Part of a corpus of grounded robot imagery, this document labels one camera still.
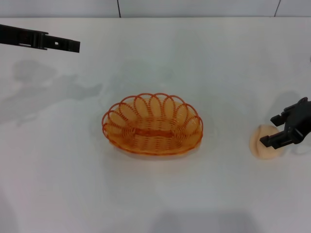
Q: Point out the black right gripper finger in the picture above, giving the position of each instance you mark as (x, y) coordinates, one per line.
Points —
(279, 140)
(275, 120)

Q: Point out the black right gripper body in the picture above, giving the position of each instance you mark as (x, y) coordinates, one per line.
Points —
(302, 119)

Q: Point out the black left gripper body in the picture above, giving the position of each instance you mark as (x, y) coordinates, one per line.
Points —
(14, 35)

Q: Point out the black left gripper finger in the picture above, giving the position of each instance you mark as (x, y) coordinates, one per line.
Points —
(65, 46)

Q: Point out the pale round bread bun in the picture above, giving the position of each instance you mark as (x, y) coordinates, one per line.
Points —
(256, 148)

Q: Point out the orange woven plastic basket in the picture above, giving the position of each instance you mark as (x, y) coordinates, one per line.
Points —
(153, 139)

